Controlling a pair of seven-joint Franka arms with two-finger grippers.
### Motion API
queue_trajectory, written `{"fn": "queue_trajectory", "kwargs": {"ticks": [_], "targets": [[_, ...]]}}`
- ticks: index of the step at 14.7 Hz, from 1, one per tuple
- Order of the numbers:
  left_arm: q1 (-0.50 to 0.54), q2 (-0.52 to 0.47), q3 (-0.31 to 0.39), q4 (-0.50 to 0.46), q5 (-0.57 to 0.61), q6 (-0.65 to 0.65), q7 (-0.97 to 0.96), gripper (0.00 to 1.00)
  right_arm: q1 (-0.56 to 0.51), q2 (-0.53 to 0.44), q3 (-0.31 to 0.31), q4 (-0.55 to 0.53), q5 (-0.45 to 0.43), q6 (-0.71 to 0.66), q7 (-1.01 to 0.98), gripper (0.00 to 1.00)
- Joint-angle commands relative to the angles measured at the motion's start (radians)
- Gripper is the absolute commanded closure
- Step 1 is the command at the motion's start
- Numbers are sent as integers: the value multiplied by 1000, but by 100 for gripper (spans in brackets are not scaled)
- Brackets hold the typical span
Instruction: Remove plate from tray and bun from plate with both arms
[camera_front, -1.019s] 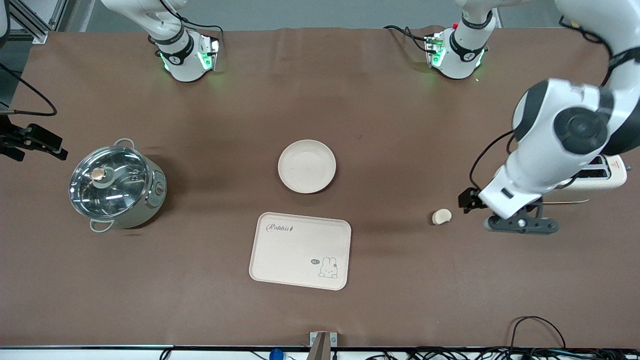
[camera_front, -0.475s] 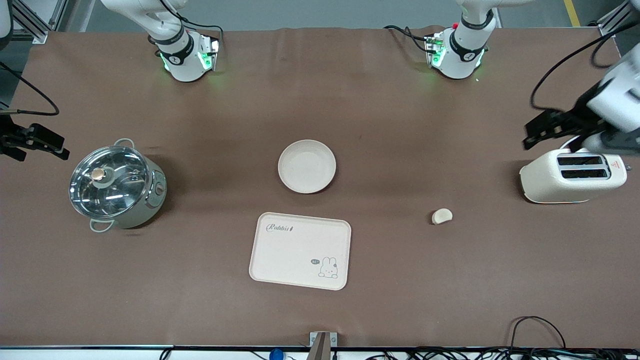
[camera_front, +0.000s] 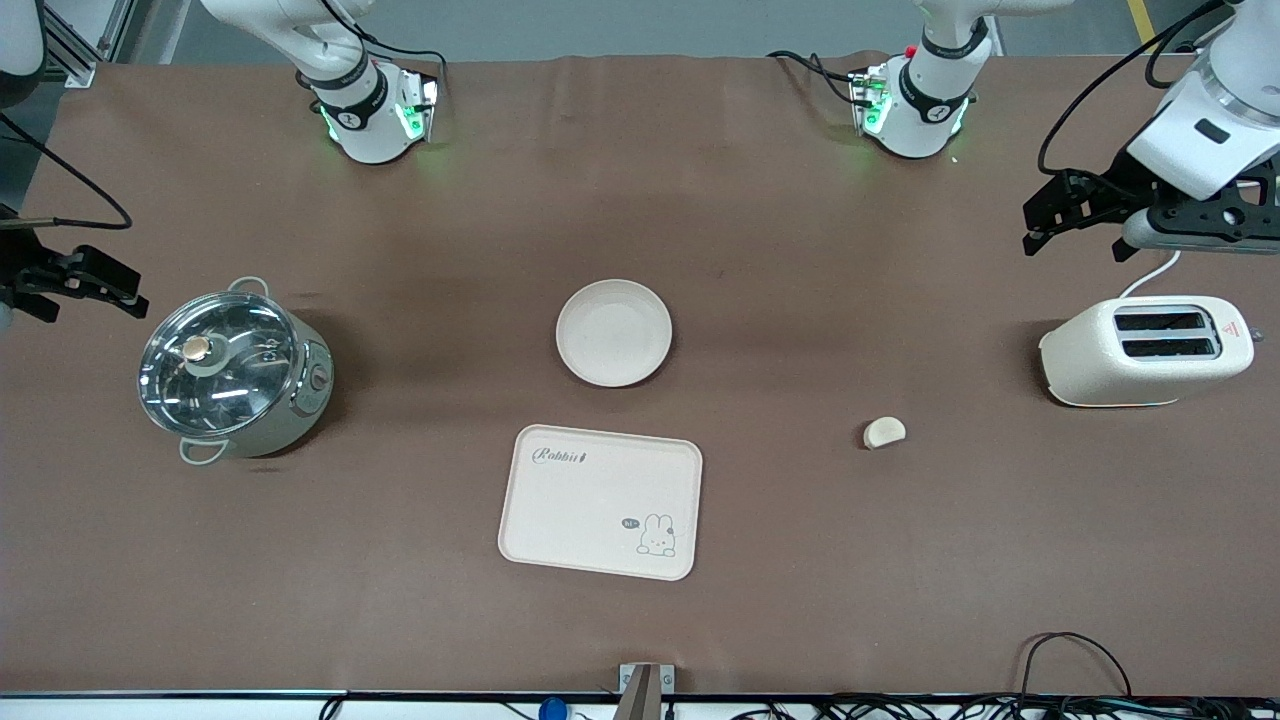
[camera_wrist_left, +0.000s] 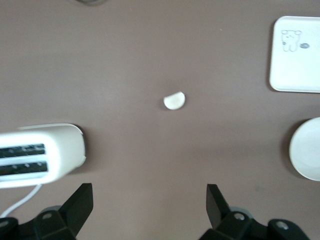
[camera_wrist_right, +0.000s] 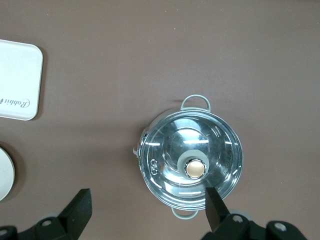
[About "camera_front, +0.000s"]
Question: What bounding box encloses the black cable bundle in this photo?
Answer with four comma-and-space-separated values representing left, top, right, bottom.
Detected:
730, 695, 1280, 720

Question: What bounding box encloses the black looped cable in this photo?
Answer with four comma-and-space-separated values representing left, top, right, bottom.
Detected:
1018, 631, 1134, 701

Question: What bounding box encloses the cream two-slot toaster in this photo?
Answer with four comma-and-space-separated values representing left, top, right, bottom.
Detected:
1038, 295, 1256, 408

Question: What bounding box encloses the cream rabbit print tray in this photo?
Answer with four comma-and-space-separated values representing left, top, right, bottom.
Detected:
497, 424, 704, 583

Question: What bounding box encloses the black base cable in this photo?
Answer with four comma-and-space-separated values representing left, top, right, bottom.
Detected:
335, 0, 448, 101
768, 50, 863, 106

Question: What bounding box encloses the cream round plate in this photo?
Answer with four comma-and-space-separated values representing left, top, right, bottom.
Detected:
555, 279, 674, 389

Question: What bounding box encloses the white toaster cable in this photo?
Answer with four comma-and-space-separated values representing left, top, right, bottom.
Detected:
1118, 250, 1183, 299

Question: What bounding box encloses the brown table cover mat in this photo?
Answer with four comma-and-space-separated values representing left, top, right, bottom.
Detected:
0, 52, 1280, 696

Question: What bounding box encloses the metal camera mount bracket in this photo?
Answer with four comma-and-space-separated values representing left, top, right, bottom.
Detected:
618, 663, 675, 720

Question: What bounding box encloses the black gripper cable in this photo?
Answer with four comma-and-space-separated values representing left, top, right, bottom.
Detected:
0, 110, 134, 231
1038, 0, 1236, 176

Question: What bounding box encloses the glass pot lid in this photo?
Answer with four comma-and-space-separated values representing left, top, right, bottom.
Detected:
138, 290, 299, 439

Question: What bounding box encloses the pale green electric cooking pot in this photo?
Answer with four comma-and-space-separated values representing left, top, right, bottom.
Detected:
137, 277, 336, 467

